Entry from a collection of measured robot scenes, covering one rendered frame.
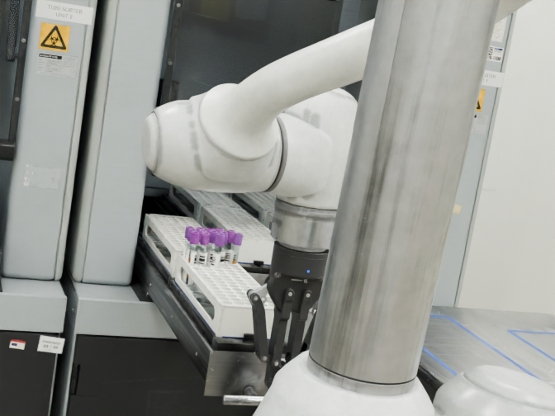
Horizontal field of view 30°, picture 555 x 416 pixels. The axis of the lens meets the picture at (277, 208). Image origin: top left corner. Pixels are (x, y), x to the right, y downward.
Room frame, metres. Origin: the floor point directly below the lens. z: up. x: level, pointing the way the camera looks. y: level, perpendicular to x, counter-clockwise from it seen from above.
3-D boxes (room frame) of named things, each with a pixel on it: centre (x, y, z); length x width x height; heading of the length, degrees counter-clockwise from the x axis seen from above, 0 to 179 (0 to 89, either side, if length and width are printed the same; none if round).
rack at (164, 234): (1.93, 0.17, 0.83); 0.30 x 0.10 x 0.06; 20
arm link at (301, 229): (1.35, -0.04, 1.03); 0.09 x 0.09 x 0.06
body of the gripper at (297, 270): (1.35, -0.04, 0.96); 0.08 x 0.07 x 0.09; 110
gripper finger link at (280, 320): (1.35, -0.03, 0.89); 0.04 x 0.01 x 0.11; 20
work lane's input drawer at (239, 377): (1.76, 0.11, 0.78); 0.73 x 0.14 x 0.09; 20
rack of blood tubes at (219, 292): (1.63, 0.06, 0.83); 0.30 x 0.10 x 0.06; 20
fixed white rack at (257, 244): (2.12, 0.07, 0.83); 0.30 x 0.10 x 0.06; 20
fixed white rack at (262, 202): (2.46, 0.03, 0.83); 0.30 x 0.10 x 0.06; 20
